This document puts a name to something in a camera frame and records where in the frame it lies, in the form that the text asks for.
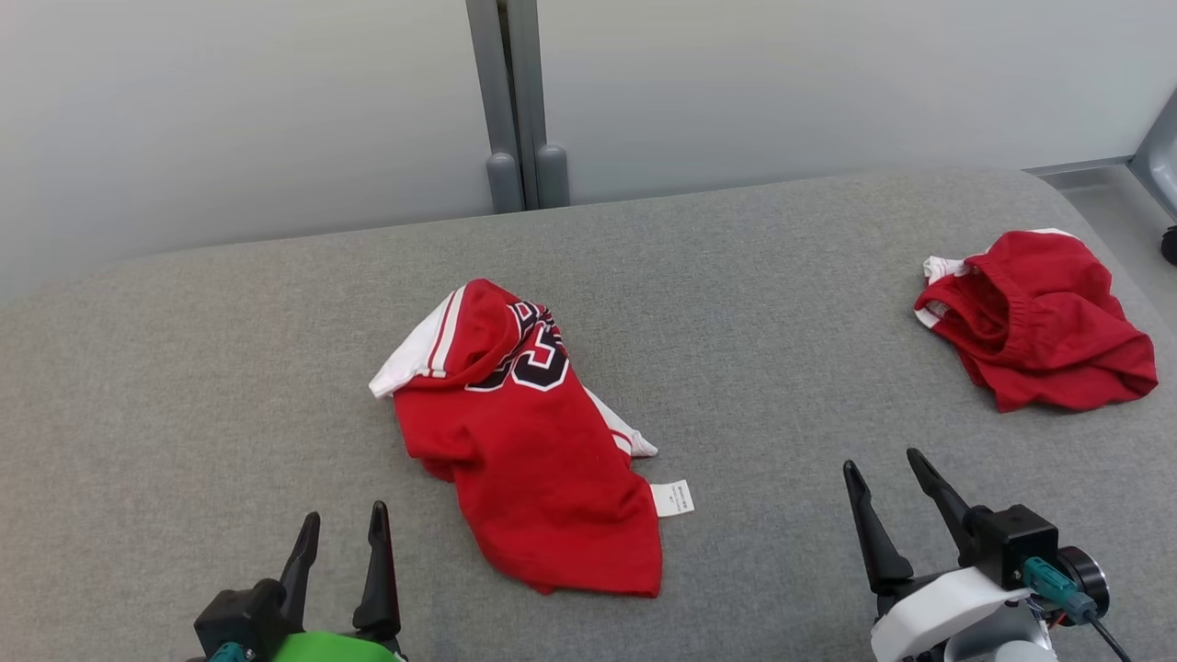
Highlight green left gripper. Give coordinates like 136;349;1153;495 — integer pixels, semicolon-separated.
267;501;407;662

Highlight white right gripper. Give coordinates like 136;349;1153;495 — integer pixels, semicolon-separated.
843;448;1111;662

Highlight red Bulls 23 jersey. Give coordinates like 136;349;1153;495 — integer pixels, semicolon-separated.
368;279;695;599

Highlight red shorts with white stripe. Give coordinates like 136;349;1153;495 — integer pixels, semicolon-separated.
913;228;1160;413

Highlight grey fabric sofa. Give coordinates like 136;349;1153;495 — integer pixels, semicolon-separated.
0;165;1177;662

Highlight grey metal frame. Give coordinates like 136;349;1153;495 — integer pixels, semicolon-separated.
1025;87;1177;222

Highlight grey partition post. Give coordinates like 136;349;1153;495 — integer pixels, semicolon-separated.
464;0;525;214
508;0;571;208

